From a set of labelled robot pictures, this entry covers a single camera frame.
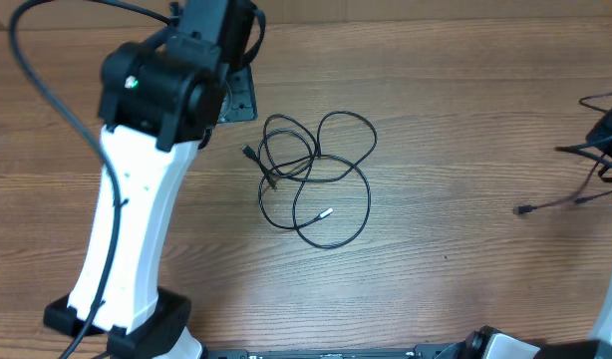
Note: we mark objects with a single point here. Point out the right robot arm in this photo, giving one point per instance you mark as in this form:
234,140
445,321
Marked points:
489,343

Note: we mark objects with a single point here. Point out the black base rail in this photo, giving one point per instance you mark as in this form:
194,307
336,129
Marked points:
421,351

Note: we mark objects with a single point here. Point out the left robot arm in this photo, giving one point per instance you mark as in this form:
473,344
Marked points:
161,99

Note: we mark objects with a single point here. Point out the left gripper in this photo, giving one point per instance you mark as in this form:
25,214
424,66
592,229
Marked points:
244,106

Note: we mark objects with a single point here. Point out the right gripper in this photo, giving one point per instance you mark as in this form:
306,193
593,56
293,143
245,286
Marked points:
600,133

